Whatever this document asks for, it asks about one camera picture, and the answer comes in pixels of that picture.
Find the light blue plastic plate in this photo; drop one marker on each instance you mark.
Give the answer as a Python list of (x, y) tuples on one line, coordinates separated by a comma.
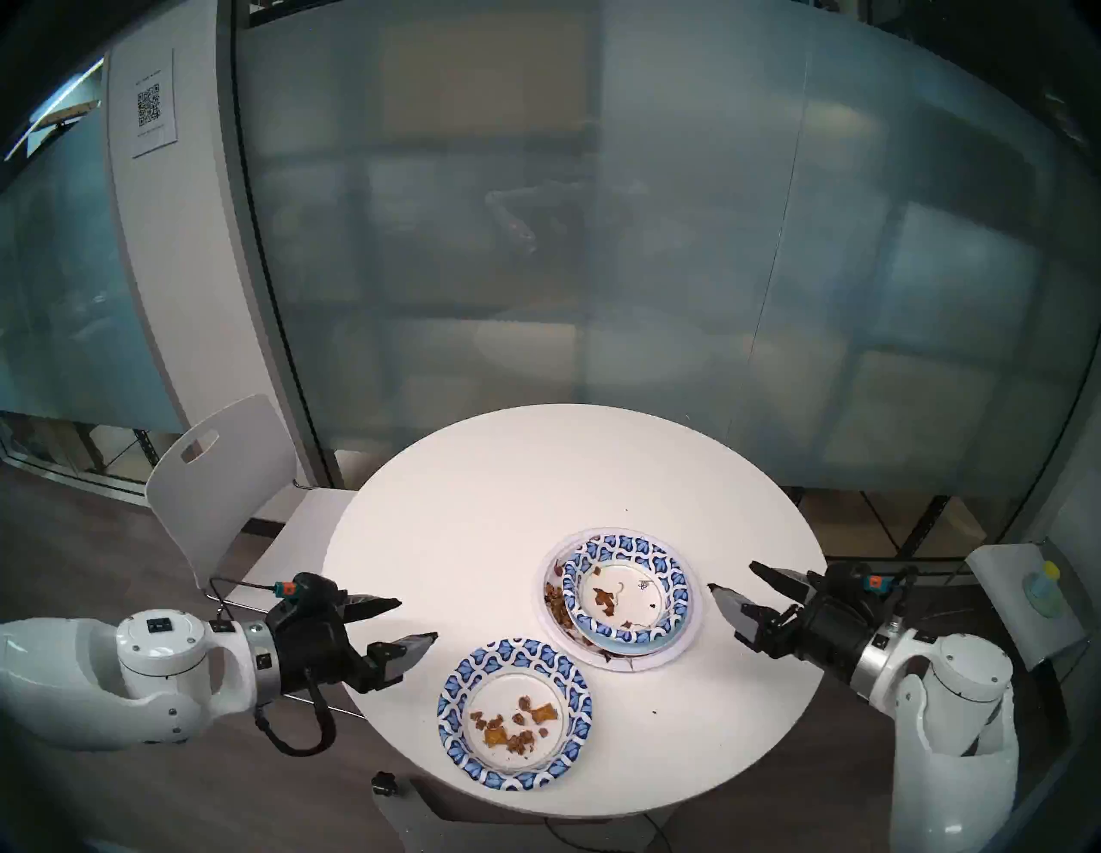
[(615, 643)]

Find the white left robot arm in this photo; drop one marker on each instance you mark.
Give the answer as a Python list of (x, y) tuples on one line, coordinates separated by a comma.
[(155, 653)]

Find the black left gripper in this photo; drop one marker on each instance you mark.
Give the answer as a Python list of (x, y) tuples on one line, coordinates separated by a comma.
[(314, 645)]

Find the QR code paper sign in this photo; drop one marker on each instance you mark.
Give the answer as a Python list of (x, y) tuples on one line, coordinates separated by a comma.
[(150, 107)]

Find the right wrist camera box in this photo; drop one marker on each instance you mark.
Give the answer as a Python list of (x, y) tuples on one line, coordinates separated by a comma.
[(869, 580)]

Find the green bottle with yellow cap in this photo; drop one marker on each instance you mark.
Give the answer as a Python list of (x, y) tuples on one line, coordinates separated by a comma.
[(1042, 589)]

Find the brown food scraps pile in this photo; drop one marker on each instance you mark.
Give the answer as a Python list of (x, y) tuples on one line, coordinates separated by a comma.
[(557, 606)]

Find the large white paper plate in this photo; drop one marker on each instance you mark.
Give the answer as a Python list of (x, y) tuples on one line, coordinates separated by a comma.
[(679, 641)]

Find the grey white chair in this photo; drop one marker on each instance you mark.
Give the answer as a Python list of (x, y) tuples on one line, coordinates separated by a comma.
[(1002, 585)]

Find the thin brown food scraps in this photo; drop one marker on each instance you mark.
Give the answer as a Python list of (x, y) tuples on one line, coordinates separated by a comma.
[(605, 600)]

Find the orange brown food chunks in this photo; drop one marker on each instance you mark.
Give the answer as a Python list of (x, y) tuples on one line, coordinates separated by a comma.
[(516, 739)]

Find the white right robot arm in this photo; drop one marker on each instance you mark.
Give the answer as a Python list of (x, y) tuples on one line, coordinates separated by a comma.
[(963, 679)]

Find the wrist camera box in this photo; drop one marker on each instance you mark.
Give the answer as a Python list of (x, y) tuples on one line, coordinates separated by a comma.
[(869, 580), (310, 589)]

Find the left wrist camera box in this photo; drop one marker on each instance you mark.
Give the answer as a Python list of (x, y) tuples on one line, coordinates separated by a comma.
[(310, 589)]

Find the black knob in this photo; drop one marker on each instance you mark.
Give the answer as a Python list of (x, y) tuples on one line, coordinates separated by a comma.
[(384, 783)]

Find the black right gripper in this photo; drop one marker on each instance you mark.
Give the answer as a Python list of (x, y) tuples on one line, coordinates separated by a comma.
[(830, 632)]

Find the blue patterned bowl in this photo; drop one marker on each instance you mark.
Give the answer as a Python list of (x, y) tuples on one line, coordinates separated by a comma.
[(516, 688), (632, 593)]

